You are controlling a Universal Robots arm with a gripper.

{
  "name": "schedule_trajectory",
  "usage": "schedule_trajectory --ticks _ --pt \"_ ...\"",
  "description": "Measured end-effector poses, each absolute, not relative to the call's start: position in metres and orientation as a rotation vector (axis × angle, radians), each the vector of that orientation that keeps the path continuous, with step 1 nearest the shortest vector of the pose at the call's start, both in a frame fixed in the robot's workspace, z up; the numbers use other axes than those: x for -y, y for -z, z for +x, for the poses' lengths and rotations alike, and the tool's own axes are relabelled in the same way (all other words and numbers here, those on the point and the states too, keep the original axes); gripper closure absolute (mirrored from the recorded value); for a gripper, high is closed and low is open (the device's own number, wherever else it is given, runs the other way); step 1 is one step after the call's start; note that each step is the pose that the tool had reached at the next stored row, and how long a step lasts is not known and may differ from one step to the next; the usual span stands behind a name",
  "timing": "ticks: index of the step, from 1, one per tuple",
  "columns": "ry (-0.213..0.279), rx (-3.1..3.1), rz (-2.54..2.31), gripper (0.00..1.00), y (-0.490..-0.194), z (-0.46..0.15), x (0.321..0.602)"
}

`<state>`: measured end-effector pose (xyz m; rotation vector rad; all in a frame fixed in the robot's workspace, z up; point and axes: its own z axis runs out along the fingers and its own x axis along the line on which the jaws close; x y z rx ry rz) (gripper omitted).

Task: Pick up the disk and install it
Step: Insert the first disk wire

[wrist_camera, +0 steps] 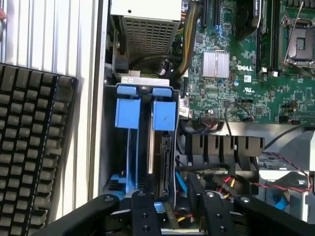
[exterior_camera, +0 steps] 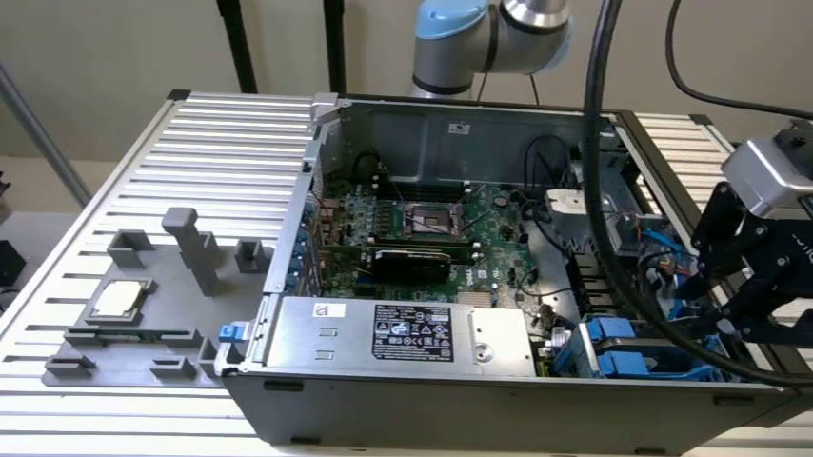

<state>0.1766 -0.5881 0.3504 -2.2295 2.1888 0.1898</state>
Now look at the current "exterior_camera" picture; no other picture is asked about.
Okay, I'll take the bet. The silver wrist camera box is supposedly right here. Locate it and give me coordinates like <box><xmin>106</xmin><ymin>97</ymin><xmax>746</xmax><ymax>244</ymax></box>
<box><xmin>720</xmin><ymin>126</ymin><xmax>813</xmax><ymax>220</ymax></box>

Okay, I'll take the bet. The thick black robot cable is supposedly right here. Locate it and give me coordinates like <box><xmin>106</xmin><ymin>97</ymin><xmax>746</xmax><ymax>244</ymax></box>
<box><xmin>581</xmin><ymin>0</ymin><xmax>813</xmax><ymax>387</ymax></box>

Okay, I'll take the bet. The silver drive cage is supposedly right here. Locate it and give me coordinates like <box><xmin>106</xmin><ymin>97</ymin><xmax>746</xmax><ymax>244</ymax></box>
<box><xmin>567</xmin><ymin>130</ymin><xmax>666</xmax><ymax>258</ymax></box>

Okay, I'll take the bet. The silver power supply unit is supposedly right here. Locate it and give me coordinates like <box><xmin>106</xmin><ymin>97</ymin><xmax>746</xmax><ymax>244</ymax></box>
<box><xmin>262</xmin><ymin>295</ymin><xmax>537</xmax><ymax>378</ymax></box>

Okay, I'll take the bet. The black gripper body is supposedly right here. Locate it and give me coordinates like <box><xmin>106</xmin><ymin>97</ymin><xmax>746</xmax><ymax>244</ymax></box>
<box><xmin>739</xmin><ymin>213</ymin><xmax>813</xmax><ymax>306</ymax></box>

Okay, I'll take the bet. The grey parts rack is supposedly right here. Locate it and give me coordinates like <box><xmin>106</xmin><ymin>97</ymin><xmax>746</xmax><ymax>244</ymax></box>
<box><xmin>39</xmin><ymin>207</ymin><xmax>277</xmax><ymax>387</ymax></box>

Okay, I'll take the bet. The black stand pole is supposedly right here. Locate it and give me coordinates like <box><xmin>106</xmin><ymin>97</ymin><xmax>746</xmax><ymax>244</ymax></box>
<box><xmin>321</xmin><ymin>0</ymin><xmax>349</xmax><ymax>94</ymax></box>
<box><xmin>214</xmin><ymin>0</ymin><xmax>258</xmax><ymax>94</ymax></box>

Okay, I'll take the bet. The open black PC case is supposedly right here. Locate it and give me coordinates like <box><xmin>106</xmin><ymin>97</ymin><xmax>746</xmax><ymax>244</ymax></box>
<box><xmin>214</xmin><ymin>92</ymin><xmax>799</xmax><ymax>456</ymax></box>

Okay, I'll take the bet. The grey metal pole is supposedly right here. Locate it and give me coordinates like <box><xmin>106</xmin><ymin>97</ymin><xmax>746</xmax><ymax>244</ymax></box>
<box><xmin>0</xmin><ymin>61</ymin><xmax>90</xmax><ymax>209</ymax></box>

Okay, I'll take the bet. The green motherboard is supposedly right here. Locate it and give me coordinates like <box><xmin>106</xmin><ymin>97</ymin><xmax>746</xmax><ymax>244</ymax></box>
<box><xmin>309</xmin><ymin>183</ymin><xmax>540</xmax><ymax>310</ymax></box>

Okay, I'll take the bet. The CPU socket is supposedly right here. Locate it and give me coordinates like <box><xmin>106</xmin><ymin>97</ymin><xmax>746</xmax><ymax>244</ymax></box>
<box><xmin>396</xmin><ymin>202</ymin><xmax>471</xmax><ymax>244</ymax></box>

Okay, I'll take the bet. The black box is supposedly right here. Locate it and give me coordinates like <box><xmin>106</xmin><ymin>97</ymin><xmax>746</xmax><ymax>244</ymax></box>
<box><xmin>0</xmin><ymin>240</ymin><xmax>27</xmax><ymax>287</ymax></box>

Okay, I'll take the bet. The grey fan duct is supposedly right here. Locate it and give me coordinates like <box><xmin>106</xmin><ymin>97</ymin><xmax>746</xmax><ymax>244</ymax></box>
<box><xmin>543</xmin><ymin>188</ymin><xmax>587</xmax><ymax>216</ymax></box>

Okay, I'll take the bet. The silver CPU chip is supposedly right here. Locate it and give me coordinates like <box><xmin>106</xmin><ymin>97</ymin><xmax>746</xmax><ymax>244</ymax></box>
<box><xmin>90</xmin><ymin>280</ymin><xmax>152</xmax><ymax>317</ymax></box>

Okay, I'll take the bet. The blue disk wire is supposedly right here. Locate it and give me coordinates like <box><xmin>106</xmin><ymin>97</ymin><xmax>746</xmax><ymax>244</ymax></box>
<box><xmin>639</xmin><ymin>227</ymin><xmax>699</xmax><ymax>320</ymax></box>

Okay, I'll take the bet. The hard disk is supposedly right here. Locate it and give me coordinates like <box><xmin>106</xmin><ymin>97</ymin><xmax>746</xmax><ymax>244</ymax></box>
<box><xmin>595</xmin><ymin>350</ymin><xmax>655</xmax><ymax>380</ymax></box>
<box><xmin>580</xmin><ymin>316</ymin><xmax>674</xmax><ymax>347</ymax></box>

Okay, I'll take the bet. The black graphics card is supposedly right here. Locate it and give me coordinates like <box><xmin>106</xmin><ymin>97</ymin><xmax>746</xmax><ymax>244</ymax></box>
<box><xmin>357</xmin><ymin>245</ymin><xmax>456</xmax><ymax>283</ymax></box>

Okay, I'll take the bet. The grey blue disk bay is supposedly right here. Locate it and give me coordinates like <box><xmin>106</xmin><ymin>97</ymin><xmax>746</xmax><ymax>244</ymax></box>
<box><xmin>551</xmin><ymin>313</ymin><xmax>744</xmax><ymax>385</ymax></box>

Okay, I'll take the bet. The green RAM stick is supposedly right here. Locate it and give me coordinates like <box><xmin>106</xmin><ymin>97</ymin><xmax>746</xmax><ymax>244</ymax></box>
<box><xmin>65</xmin><ymin>326</ymin><xmax>192</xmax><ymax>344</ymax></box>

